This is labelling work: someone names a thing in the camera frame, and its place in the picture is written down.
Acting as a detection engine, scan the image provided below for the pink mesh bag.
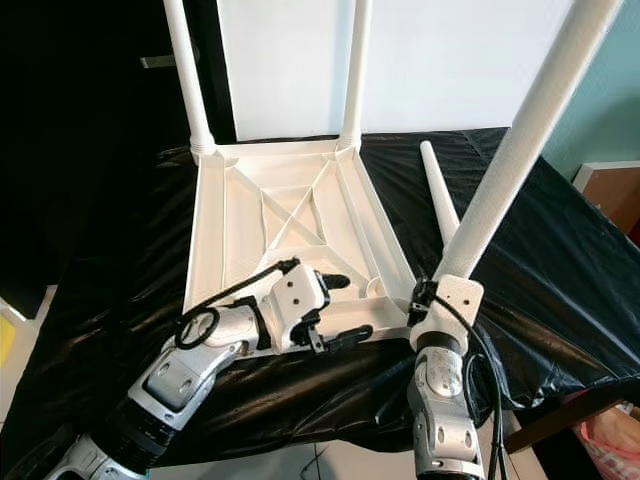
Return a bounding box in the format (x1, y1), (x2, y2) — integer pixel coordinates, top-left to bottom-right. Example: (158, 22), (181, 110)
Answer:
(585, 400), (640, 480)

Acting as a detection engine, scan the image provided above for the black plastic table cover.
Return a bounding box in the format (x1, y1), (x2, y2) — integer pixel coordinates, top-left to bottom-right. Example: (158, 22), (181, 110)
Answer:
(0, 125), (640, 480)

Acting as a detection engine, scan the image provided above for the brown white-edged furniture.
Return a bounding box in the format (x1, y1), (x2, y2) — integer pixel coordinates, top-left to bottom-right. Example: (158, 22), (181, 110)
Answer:
(572, 160), (640, 241)

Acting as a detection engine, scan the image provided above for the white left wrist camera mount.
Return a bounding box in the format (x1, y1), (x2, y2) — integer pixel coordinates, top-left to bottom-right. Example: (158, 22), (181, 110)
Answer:
(260, 262), (331, 351)

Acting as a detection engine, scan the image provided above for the black door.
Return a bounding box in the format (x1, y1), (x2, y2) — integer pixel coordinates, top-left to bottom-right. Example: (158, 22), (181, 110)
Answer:
(0, 0), (236, 316)

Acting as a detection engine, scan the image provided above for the brown wooden table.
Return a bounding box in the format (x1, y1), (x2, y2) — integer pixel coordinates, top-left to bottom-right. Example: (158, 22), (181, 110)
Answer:
(535, 385), (640, 453)

